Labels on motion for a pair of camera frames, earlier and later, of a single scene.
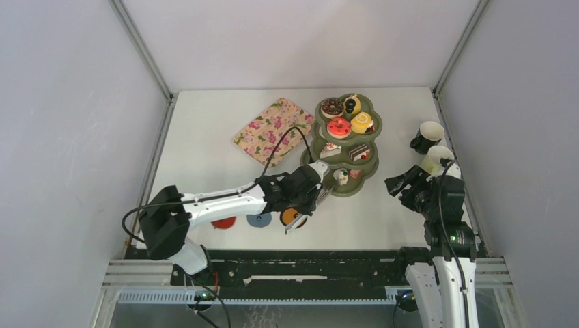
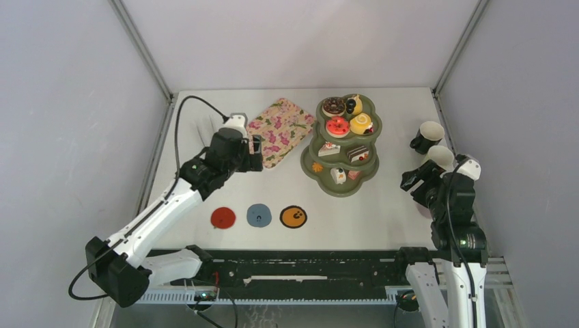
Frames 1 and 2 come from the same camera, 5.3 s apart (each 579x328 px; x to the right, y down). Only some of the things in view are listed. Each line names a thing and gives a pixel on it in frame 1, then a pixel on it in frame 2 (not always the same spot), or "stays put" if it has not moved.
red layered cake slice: [354, 173] stays put
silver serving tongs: [302, 218] to [209, 135]
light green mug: [431, 163] stays put
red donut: [339, 128] stays put
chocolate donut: [332, 107] stays put
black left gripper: [310, 207] to [252, 162]
